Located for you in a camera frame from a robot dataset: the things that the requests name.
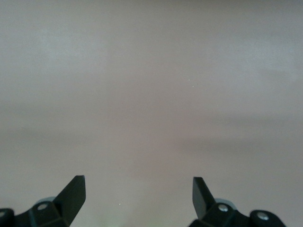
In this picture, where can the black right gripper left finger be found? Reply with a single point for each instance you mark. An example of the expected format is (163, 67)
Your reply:
(47, 215)

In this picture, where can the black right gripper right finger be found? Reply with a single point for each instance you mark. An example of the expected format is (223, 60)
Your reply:
(220, 216)

